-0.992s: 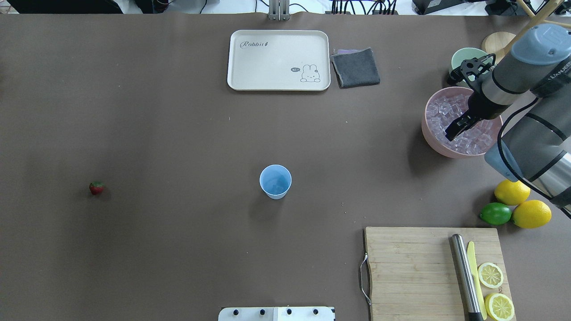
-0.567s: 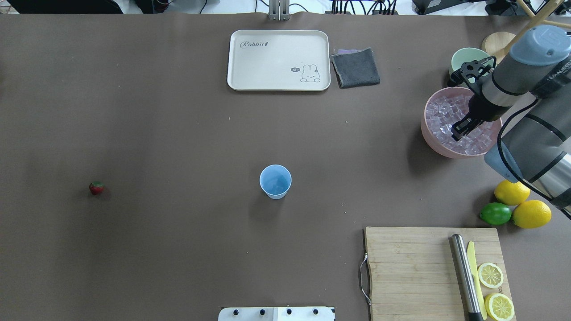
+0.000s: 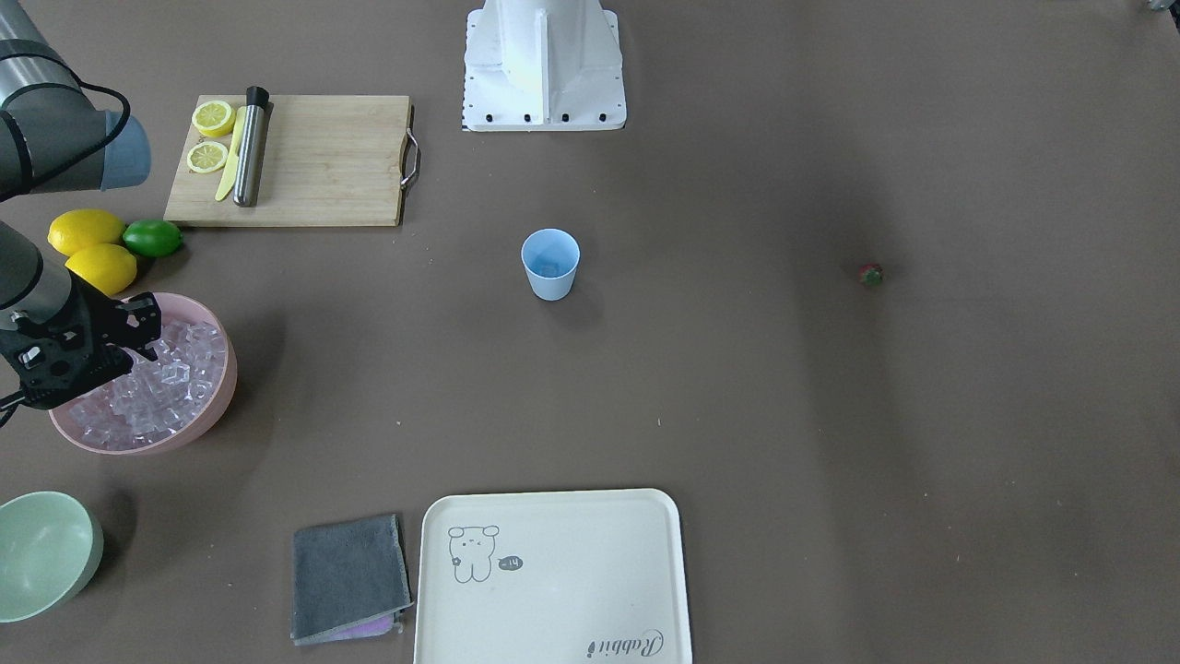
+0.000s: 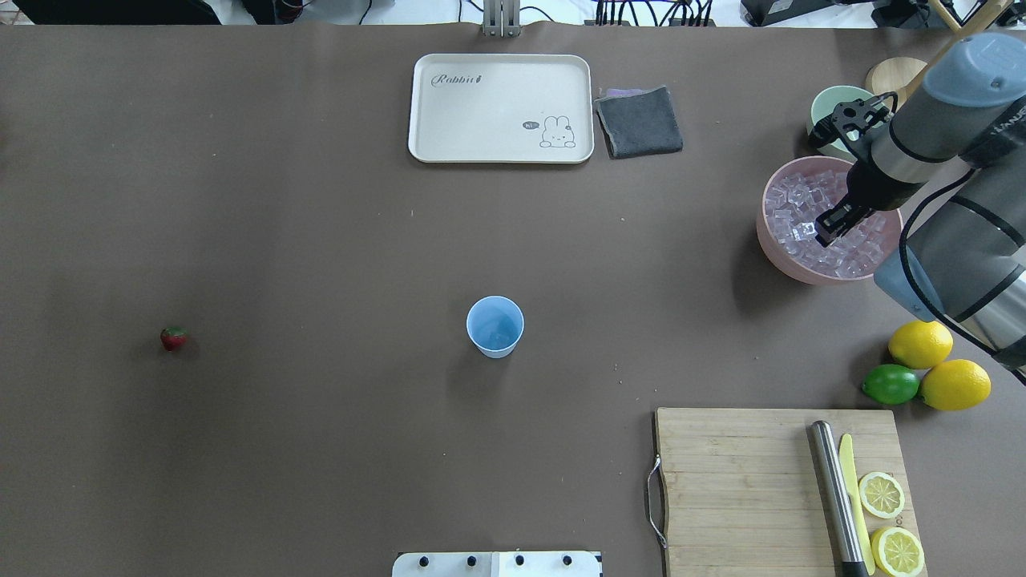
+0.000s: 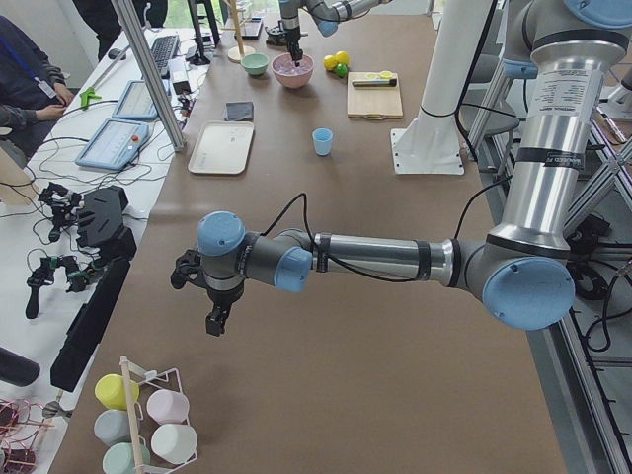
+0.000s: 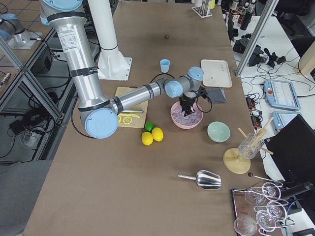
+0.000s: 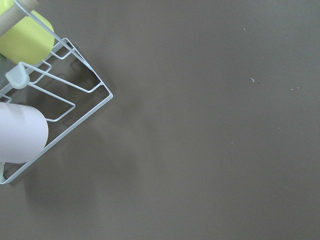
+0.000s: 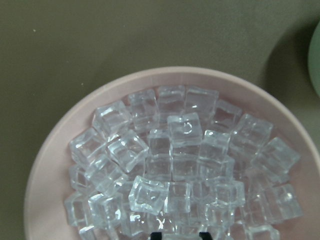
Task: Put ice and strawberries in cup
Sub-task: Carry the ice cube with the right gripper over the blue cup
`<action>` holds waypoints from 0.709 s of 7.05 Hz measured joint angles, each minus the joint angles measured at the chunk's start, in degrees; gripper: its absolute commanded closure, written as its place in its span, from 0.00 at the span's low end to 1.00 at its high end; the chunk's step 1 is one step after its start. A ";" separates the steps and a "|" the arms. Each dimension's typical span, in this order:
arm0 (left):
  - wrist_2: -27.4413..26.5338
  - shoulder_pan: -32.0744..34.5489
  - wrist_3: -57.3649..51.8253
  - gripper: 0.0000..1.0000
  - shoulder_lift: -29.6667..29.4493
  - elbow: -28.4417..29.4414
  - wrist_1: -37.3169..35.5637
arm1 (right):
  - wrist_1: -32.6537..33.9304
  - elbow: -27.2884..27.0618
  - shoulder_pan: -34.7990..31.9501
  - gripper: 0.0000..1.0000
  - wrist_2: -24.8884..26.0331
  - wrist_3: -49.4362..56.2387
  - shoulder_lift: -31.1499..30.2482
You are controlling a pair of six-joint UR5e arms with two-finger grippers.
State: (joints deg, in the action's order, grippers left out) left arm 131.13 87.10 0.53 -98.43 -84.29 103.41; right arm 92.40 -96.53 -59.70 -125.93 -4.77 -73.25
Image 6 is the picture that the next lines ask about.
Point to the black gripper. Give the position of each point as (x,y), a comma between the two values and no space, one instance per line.
(186,101)

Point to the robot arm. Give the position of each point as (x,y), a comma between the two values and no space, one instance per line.
(12,31)
(98,112)

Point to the pile of clear ice cubes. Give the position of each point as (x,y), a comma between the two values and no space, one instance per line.
(192,119)

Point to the light blue cup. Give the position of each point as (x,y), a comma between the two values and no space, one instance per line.
(164,65)

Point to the steel ice scoop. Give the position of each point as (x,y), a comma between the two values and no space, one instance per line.
(205,180)

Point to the pink bowl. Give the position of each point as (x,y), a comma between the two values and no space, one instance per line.
(177,104)

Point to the dark grey cloth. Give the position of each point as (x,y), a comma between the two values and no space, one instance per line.
(216,95)

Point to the mint green bowl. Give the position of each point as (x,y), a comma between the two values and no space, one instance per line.
(218,131)

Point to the yellow lemon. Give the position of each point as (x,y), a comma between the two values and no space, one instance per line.
(157,134)
(147,138)

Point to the green lime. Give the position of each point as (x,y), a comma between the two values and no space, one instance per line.
(149,126)

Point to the cream rabbit tray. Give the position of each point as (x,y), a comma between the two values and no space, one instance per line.
(216,73)

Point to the wooden cutting board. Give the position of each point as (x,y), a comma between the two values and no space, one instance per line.
(137,122)

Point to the clear glass mug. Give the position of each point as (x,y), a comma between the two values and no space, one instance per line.
(246,150)

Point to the black plastic gripper part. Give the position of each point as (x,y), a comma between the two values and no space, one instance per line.
(240,46)

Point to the blue teach pendant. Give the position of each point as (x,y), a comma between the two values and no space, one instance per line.
(282,118)
(281,94)

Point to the wine glass rack tray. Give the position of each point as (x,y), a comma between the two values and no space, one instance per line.
(260,210)

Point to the black camera mount wrist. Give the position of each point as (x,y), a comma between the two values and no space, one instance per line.
(202,92)

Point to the steel handled knife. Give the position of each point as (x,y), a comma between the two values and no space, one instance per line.
(132,112)

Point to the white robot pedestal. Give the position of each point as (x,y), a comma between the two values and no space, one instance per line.
(112,65)

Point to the white wire cup rack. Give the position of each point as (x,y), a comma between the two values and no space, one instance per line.
(202,8)

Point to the aluminium frame post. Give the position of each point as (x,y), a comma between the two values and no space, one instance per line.
(265,15)

